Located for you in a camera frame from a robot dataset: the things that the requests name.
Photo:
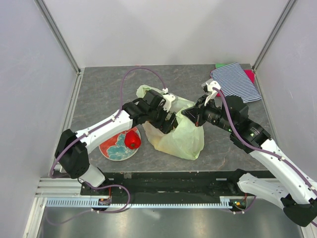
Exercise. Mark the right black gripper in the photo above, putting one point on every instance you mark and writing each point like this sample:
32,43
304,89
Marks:
196,114

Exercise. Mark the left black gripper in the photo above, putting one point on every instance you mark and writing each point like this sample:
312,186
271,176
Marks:
164,126

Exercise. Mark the green avocado print plastic bag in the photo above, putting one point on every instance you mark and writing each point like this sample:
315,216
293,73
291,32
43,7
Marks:
186,141

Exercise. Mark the red toy bell pepper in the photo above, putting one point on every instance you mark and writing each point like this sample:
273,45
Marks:
132,140

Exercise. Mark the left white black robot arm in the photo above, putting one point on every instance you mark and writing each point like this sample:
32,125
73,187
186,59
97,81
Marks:
73,148

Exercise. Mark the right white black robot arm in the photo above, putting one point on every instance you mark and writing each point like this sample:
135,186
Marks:
298,195

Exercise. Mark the blue white striped cloth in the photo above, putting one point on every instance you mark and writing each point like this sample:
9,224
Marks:
235,66

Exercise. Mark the green folded cloth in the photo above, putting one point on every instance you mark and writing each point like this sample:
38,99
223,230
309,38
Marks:
218,65

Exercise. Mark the patterned ceramic plate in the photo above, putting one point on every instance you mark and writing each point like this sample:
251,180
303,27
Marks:
114,148

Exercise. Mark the magenta folded cloth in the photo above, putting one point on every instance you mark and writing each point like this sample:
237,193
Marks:
249,75

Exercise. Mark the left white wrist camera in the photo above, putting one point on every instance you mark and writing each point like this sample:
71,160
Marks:
169,99

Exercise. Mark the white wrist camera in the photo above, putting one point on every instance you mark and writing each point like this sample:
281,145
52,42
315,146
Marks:
211,88
169,99

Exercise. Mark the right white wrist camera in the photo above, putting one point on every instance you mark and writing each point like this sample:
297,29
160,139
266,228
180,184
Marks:
211,88

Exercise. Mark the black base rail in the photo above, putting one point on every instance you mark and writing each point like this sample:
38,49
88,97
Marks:
202,183

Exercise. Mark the grey slotted cable duct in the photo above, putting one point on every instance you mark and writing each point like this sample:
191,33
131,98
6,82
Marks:
77,202

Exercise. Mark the left aluminium frame post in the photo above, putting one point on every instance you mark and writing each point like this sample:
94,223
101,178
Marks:
57,34

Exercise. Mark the aluminium frame post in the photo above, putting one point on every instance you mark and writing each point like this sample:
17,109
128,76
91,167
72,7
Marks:
57,34
274,33

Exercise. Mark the right aluminium frame post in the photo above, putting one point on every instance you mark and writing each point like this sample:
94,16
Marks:
274,33

